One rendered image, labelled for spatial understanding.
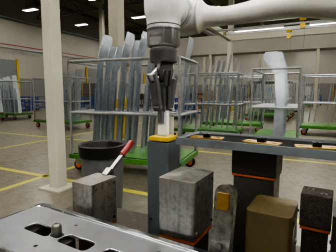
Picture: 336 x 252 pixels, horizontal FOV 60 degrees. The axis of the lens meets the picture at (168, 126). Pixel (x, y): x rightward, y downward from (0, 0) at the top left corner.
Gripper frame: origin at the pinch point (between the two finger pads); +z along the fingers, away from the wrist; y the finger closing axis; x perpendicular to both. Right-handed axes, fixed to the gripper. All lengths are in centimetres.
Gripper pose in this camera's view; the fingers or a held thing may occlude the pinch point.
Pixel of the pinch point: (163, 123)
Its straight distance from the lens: 81.2
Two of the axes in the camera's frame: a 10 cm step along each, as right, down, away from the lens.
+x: 8.6, 0.6, -5.0
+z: 0.0, 9.9, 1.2
